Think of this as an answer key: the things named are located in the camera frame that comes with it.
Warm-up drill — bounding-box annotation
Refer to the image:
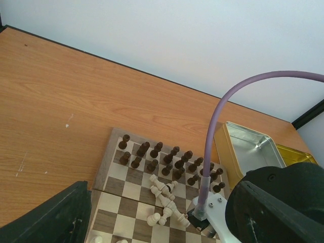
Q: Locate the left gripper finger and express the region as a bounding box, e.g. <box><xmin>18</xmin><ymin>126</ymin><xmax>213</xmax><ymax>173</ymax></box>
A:
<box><xmin>1</xmin><ymin>181</ymin><xmax>92</xmax><ymax>242</ymax></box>

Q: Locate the white chess pawn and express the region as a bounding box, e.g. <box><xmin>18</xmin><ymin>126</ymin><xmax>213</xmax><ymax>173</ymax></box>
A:
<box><xmin>146</xmin><ymin>213</ymin><xmax>161</xmax><ymax>226</ymax></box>

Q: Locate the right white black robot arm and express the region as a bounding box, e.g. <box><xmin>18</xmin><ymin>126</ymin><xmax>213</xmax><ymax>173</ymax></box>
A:
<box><xmin>225</xmin><ymin>163</ymin><xmax>323</xmax><ymax>242</ymax></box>

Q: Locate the wooden chess board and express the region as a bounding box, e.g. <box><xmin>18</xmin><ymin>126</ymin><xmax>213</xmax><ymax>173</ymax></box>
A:
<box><xmin>86</xmin><ymin>128</ymin><xmax>220</xmax><ymax>242</ymax></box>

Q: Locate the dark chess piece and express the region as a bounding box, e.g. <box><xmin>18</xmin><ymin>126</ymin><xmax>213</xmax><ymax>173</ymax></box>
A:
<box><xmin>136</xmin><ymin>142</ymin><xmax>150</xmax><ymax>157</ymax></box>
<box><xmin>210</xmin><ymin>168</ymin><xmax>223</xmax><ymax>181</ymax></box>
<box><xmin>212</xmin><ymin>182</ymin><xmax>225</xmax><ymax>193</ymax></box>
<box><xmin>118</xmin><ymin>134</ymin><xmax>130</xmax><ymax>149</ymax></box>

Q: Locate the white chess piece lying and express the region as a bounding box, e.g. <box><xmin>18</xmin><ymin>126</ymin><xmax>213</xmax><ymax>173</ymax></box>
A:
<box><xmin>149</xmin><ymin>175</ymin><xmax>177</xmax><ymax>200</ymax></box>

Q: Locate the silver open tin box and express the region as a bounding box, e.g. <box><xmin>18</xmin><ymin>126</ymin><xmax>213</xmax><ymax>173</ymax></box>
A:
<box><xmin>214</xmin><ymin>121</ymin><xmax>286</xmax><ymax>189</ymax></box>

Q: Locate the gold tin lid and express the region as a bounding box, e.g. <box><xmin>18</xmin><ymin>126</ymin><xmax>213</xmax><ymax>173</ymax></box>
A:
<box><xmin>276</xmin><ymin>144</ymin><xmax>319</xmax><ymax>167</ymax></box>

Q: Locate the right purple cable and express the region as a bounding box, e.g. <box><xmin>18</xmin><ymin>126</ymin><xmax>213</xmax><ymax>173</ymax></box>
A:
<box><xmin>197</xmin><ymin>70</ymin><xmax>324</xmax><ymax>218</ymax></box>

